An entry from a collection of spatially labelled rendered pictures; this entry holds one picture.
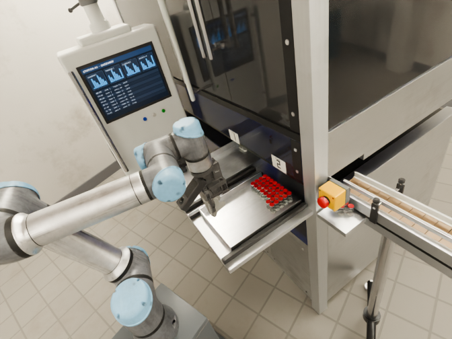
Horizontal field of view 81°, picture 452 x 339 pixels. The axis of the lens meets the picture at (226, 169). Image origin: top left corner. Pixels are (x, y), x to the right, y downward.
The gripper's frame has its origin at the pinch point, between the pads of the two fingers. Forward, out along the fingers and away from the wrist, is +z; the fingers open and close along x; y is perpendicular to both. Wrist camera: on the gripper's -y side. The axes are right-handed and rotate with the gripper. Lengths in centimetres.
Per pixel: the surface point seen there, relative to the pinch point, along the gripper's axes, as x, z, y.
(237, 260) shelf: -9.5, 16.8, 0.4
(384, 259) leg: -33, 39, 51
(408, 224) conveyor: -38, 12, 49
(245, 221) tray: 3.0, 16.5, 12.9
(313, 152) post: -12.2, -12.1, 35.8
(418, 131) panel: -9, 17, 107
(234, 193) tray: 19.7, 16.0, 18.5
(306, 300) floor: -2, 105, 36
